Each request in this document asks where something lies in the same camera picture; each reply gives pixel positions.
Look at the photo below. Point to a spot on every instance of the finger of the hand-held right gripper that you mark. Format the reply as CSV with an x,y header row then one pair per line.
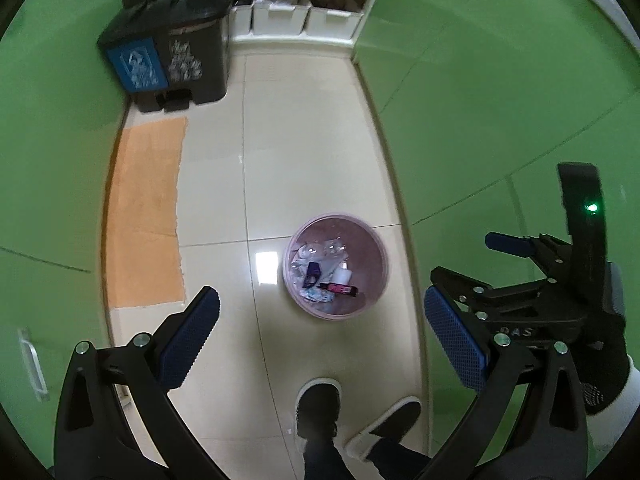
x,y
510,244
500,300

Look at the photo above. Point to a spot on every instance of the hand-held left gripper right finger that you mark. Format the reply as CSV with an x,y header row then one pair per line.
x,y
455,340

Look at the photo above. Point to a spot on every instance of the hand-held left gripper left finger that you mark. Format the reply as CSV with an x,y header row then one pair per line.
x,y
192,340

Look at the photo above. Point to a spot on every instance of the pink waste bin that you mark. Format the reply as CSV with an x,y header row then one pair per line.
x,y
372,260

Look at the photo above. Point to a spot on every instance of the white printed plastic bag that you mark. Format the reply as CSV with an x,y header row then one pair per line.
x,y
300,277

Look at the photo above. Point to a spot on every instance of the black and pink tube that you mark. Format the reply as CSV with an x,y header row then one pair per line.
x,y
340,289

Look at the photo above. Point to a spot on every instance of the person's right forearm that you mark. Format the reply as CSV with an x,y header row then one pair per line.
x,y
615,440

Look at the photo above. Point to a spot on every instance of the black two-part trash bin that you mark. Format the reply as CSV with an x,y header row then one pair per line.
x,y
190,40

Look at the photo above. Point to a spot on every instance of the person's right shoe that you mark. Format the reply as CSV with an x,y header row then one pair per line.
x,y
392,422

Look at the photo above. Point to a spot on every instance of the orange floor mat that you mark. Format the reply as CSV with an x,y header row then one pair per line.
x,y
145,210

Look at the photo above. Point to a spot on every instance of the green cabinet door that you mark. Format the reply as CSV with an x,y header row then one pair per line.
x,y
500,85
45,160

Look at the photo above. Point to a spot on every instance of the person's legs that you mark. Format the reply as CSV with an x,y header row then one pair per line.
x,y
330,460

